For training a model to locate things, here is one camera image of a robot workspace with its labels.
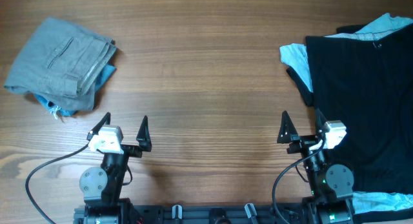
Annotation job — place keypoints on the black shorts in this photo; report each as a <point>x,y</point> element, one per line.
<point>364,98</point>

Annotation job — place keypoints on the folded grey trousers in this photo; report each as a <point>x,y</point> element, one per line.
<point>61,62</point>

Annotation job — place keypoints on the folded blue denim garment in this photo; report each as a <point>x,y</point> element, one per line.
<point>54,110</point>

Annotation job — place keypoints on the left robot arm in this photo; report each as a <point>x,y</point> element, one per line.
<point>101,186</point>

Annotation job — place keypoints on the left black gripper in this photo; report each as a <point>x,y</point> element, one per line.
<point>144,142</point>

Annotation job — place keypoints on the light blue t-shirt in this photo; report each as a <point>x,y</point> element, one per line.
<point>295,55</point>

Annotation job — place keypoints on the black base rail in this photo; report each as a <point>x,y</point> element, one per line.
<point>209,214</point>

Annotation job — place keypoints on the black garment under pile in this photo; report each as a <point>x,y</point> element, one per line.
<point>301,85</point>

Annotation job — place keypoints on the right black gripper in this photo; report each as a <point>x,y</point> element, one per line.
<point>302,141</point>

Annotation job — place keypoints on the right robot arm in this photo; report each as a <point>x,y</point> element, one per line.
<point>331,184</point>

